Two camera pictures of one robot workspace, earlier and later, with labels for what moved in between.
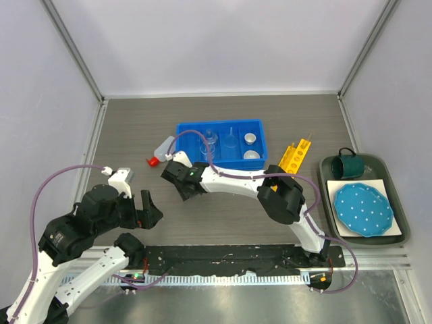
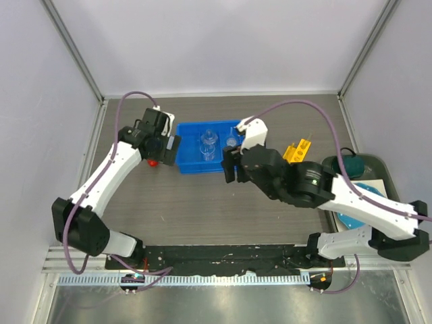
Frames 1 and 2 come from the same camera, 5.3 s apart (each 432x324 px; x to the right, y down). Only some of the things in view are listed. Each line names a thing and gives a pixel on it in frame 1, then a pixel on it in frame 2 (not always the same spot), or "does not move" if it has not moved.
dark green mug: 347,166 does not move
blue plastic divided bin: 235,144 does not move
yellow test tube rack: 293,156 does not move
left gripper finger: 148,218 → 169,157
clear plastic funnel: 231,140 does not move
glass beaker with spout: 204,152 does not move
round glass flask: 210,137 does not move
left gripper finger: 148,204 → 173,142
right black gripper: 184,195 → 231,158
